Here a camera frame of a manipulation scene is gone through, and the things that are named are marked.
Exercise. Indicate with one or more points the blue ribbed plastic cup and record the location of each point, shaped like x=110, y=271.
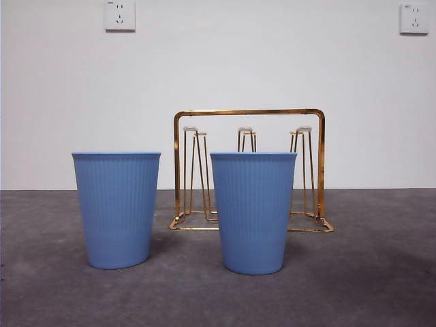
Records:
x=116, y=211
x=253, y=214

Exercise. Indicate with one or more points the white wall socket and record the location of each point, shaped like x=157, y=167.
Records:
x=414, y=18
x=120, y=15

